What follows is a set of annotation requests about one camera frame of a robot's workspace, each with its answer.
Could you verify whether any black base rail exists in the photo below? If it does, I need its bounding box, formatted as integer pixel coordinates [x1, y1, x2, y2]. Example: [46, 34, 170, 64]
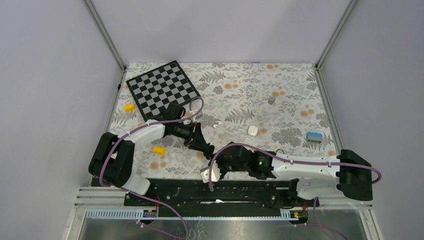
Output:
[145, 178, 314, 218]

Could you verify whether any white slotted cable duct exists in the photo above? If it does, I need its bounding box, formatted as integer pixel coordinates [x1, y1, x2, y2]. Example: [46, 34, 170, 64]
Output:
[86, 207, 309, 222]

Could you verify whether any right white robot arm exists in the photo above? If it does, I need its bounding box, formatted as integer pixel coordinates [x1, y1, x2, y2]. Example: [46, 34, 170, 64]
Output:
[202, 142, 381, 206]

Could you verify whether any white earbud charging case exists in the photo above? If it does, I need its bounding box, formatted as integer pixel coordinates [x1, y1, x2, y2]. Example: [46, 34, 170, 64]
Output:
[247, 125, 259, 137]

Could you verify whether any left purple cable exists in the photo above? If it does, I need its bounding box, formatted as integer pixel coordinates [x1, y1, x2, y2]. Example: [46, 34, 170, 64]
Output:
[98, 96, 205, 190]

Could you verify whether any yellow block near arm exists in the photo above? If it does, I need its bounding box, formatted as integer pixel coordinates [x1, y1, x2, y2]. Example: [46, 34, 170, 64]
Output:
[152, 146, 166, 155]

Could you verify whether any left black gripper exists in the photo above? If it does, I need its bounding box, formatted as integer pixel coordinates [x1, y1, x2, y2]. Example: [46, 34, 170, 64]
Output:
[173, 121, 210, 153]

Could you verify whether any black white checkerboard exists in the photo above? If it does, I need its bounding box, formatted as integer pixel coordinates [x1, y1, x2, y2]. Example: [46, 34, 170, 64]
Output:
[126, 60, 200, 121]

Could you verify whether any blue grey block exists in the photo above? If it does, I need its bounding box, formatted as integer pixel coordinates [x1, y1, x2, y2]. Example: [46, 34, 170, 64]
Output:
[305, 131, 324, 142]

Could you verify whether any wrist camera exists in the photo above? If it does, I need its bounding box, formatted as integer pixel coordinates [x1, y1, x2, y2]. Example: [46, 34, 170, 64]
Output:
[190, 109, 203, 121]
[199, 163, 221, 183]

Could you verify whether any yellow block far left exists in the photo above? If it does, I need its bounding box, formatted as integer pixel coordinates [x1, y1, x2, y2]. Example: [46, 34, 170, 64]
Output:
[124, 103, 136, 112]

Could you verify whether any floral table mat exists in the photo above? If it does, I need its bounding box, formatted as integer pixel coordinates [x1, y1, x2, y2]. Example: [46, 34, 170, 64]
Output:
[107, 63, 338, 180]

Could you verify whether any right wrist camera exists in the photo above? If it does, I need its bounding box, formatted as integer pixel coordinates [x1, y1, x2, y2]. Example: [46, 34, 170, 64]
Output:
[199, 163, 221, 183]

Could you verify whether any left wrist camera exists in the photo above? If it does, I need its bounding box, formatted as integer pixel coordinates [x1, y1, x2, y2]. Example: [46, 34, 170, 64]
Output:
[190, 109, 203, 121]

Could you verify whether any black earbud charging case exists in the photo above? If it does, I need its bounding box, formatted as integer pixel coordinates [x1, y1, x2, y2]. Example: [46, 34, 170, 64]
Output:
[203, 145, 215, 160]

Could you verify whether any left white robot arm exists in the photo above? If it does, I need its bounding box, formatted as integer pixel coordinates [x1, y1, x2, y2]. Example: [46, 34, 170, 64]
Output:
[88, 102, 215, 206]

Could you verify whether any small grey block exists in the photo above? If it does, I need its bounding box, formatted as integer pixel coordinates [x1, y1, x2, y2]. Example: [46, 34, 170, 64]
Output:
[267, 96, 276, 105]

